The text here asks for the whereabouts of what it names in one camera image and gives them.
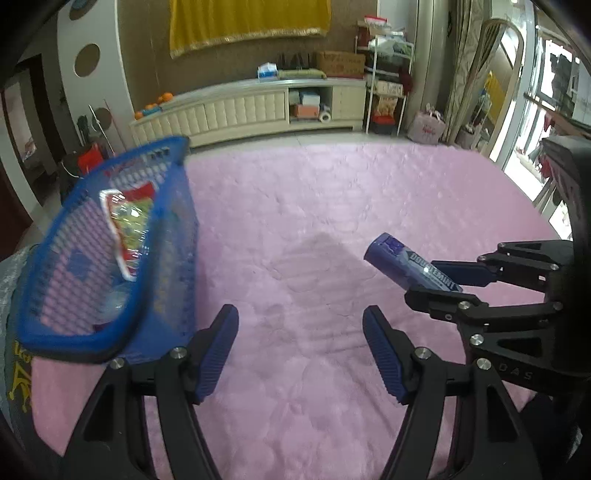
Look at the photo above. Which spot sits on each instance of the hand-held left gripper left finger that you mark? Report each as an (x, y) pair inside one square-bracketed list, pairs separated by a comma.
[(214, 360)]

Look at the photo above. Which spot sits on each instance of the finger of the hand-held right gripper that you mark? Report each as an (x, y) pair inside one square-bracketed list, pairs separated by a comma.
[(438, 300), (461, 272)]

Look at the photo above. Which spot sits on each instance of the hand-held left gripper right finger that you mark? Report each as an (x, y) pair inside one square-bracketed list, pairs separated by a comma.
[(385, 360)]

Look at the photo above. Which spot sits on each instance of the dark blue gum packet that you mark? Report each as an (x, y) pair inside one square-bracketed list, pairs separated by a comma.
[(397, 258)]

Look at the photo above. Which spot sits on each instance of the blue plastic basket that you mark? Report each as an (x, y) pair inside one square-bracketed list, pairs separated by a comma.
[(69, 344)]

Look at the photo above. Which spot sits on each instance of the red packet with yellow label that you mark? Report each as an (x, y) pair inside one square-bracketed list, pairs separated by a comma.
[(129, 221)]

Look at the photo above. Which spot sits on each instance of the pink tote bag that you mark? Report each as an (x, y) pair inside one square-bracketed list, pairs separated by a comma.
[(427, 127)]

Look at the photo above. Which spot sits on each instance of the pink tablecloth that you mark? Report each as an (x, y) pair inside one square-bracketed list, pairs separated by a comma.
[(300, 230)]

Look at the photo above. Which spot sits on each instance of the wooden side table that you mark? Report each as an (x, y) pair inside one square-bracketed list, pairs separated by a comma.
[(568, 121)]

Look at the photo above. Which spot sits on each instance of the patterned beige curtain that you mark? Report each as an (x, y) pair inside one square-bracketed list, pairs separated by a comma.
[(464, 69)]

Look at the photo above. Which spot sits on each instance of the white paper roll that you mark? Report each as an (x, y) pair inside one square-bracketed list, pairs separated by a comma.
[(325, 116)]

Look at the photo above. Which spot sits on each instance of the white metal storage rack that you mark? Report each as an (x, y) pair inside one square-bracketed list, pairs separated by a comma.
[(385, 78)]

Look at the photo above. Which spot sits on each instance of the grey embroidered chair cover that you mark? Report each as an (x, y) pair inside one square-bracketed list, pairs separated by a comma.
[(9, 300)]

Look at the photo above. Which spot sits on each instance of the glass sliding door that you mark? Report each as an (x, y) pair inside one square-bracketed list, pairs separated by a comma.
[(531, 69)]

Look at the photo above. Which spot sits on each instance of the standing air conditioner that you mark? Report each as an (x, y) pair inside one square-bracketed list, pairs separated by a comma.
[(431, 55)]

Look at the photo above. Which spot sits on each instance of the hanging clothes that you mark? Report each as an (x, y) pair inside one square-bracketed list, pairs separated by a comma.
[(565, 78)]

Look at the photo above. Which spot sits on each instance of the orange box in cabinet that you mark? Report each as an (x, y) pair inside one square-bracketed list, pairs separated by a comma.
[(304, 110)]

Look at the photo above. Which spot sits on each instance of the blue box in cabinet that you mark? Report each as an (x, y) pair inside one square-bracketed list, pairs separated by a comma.
[(308, 98)]

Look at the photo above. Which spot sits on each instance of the black bag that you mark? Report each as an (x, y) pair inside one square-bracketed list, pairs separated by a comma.
[(69, 177)]

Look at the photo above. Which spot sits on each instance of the red shopping bag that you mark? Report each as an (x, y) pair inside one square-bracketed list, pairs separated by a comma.
[(90, 160)]

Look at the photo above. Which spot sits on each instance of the brown cardboard box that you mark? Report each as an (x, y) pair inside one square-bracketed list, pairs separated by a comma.
[(340, 64)]

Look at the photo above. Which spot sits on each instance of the broom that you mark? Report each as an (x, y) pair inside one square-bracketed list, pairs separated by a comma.
[(117, 131)]

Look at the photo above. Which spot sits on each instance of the cream media cabinet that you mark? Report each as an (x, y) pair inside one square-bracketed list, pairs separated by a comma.
[(240, 110)]

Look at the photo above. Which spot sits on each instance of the blue fruit plate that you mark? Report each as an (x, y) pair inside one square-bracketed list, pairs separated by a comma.
[(151, 112)]

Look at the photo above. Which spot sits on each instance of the green folded cloth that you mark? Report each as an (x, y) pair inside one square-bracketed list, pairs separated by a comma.
[(300, 74)]

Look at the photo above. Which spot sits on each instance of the dark bottles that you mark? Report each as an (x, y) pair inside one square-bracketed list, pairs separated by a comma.
[(293, 61)]

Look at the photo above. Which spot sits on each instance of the blue tissue box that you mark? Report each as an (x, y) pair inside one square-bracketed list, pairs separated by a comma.
[(268, 72)]

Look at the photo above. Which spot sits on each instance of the yellow cloth cover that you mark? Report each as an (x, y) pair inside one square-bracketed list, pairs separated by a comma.
[(249, 21)]

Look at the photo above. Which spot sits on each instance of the round brown wall decor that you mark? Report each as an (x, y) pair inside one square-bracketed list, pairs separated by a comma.
[(87, 60)]

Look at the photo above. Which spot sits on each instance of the round wall decor blue centre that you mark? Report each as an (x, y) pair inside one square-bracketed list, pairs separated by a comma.
[(83, 3)]

